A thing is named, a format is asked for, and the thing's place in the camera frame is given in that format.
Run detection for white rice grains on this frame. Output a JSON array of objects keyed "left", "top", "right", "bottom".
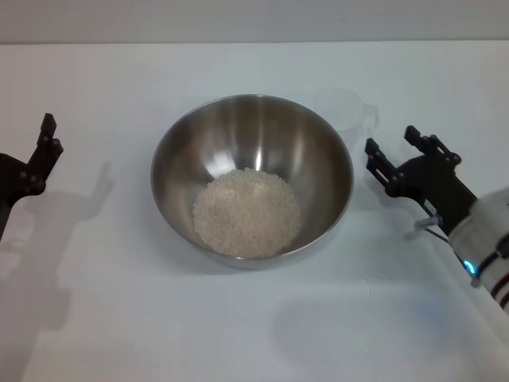
[{"left": 192, "top": 167, "right": 302, "bottom": 256}]

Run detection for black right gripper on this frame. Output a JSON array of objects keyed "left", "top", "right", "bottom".
[{"left": 364, "top": 124, "right": 479, "bottom": 236}]

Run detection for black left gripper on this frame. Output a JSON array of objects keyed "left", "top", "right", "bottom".
[{"left": 0, "top": 112, "right": 65, "bottom": 242}]

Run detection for stainless steel mixing bowl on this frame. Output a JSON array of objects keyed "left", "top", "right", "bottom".
[{"left": 150, "top": 93, "right": 355, "bottom": 272}]

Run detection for clear plastic measuring cup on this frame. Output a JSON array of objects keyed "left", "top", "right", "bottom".
[{"left": 316, "top": 90, "right": 381, "bottom": 134}]

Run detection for thin right gripper cable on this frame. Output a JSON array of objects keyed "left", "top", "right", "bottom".
[{"left": 413, "top": 213, "right": 455, "bottom": 244}]

